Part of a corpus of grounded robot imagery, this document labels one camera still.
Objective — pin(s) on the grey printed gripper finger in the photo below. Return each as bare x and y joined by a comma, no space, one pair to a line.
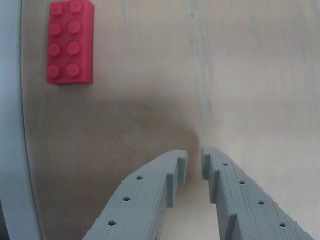
140,200
245,212

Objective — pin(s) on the red lego block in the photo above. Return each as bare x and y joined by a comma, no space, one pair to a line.
67,45

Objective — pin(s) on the white table rim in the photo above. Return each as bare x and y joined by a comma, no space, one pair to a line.
12,125

